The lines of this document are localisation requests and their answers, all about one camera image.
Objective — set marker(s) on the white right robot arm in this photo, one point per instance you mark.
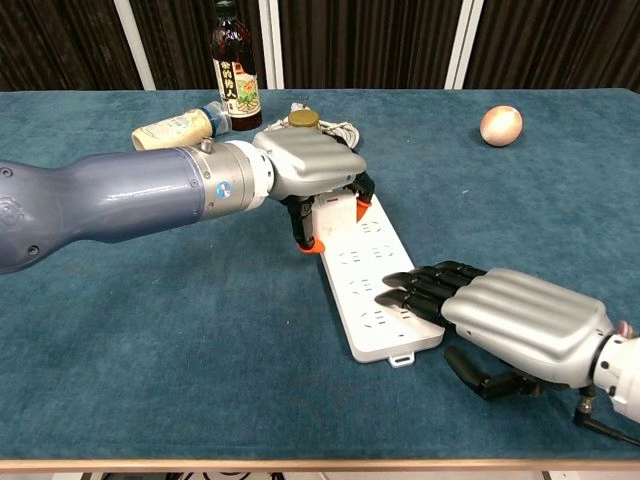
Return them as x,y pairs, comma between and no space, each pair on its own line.
622,370

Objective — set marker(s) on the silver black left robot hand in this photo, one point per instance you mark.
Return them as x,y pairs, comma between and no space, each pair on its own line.
310,160

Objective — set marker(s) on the cream squeeze sauce bottle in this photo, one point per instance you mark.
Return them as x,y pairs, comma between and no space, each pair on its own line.
170,131

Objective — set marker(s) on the teal velvet table cloth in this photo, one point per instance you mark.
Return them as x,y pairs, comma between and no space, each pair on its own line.
150,350

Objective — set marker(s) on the small gold-lidded green jar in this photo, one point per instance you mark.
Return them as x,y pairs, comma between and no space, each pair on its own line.
304,119

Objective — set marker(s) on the pale round onion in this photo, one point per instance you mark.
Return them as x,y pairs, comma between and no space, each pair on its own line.
501,126

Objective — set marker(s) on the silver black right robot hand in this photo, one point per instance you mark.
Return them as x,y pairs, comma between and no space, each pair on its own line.
525,320

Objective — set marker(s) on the white frame post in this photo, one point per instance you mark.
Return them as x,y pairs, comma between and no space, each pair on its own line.
464,45
135,45
271,45

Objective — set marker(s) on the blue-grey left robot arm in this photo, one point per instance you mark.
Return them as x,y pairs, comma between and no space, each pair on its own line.
125,195

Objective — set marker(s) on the white power strip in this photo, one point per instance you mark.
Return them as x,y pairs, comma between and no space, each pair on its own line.
365,260

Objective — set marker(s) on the dark sauce bottle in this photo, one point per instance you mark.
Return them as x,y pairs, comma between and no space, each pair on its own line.
236,65

